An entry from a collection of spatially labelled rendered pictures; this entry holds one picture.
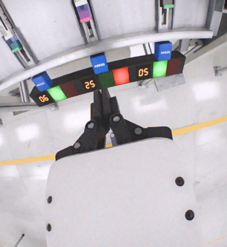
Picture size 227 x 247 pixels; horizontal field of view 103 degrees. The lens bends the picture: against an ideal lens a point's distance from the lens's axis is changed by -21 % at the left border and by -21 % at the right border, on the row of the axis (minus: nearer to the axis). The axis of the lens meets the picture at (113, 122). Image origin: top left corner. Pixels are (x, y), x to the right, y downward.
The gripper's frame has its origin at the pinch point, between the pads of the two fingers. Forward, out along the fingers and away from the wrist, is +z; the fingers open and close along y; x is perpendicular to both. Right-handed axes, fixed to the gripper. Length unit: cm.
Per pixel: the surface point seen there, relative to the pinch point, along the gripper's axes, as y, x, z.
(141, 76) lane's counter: 6.9, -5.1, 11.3
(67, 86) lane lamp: -7.9, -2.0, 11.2
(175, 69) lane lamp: 14.5, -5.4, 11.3
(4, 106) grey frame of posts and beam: -51, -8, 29
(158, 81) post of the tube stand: 31, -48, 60
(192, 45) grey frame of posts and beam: 21.2, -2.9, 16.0
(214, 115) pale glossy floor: 78, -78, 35
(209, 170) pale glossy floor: 70, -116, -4
